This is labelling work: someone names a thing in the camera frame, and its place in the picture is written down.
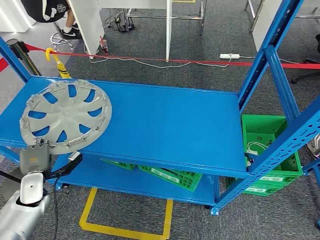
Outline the white power strip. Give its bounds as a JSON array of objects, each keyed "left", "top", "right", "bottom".
[{"left": 219, "top": 52, "right": 241, "bottom": 61}]

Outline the yellow umbrella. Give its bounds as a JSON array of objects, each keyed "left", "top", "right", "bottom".
[{"left": 45, "top": 47, "right": 72, "bottom": 80}]

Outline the person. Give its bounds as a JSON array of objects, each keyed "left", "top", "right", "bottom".
[{"left": 20, "top": 0, "right": 83, "bottom": 41}]

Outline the blue metal shelf rack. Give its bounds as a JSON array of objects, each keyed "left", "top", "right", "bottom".
[
  {"left": 0, "top": 0, "right": 320, "bottom": 216},
  {"left": 301, "top": 158, "right": 320, "bottom": 231}
]

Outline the black stanchion post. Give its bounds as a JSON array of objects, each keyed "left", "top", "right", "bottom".
[{"left": 6, "top": 38, "right": 42, "bottom": 77}]

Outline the pale left wrist box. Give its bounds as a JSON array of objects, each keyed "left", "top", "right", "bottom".
[{"left": 20, "top": 172, "right": 45, "bottom": 206}]

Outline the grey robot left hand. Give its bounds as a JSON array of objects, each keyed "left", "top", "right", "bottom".
[{"left": 19, "top": 139, "right": 52, "bottom": 175}]

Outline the silver plastic wheel hubcap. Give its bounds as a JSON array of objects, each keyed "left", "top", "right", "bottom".
[{"left": 19, "top": 79, "right": 112, "bottom": 156}]

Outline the drink cup red straw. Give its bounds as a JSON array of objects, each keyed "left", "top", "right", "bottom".
[{"left": 99, "top": 35, "right": 109, "bottom": 55}]

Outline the green crate holding cables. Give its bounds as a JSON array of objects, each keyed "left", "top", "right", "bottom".
[{"left": 241, "top": 114, "right": 303, "bottom": 188}]

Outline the white floor cable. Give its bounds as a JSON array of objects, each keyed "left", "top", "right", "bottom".
[{"left": 83, "top": 43, "right": 300, "bottom": 70}]

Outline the chrome stool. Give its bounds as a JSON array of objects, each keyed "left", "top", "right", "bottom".
[{"left": 50, "top": 21, "right": 75, "bottom": 53}]

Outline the red barrier tape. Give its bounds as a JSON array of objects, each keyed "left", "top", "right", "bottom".
[{"left": 0, "top": 43, "right": 320, "bottom": 73}]

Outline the white adapter with cables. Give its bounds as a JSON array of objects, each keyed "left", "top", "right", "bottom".
[{"left": 246, "top": 140, "right": 270, "bottom": 167}]

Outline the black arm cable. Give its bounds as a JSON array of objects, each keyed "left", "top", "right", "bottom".
[{"left": 51, "top": 177, "right": 62, "bottom": 240}]

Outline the chrome table frame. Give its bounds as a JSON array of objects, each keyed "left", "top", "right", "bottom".
[{"left": 124, "top": 0, "right": 208, "bottom": 37}]

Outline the black office chair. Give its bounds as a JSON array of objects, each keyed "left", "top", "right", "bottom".
[{"left": 291, "top": 33, "right": 320, "bottom": 85}]

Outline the yellow floor tape rectangle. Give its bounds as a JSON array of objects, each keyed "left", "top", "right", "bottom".
[{"left": 78, "top": 187, "right": 174, "bottom": 240}]

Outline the black cable bundle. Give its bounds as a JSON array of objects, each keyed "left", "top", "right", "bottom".
[{"left": 114, "top": 13, "right": 136, "bottom": 33}]

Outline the white desk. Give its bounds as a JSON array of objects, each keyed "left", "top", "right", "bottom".
[
  {"left": 244, "top": 0, "right": 320, "bottom": 53},
  {"left": 67, "top": 0, "right": 174, "bottom": 62}
]

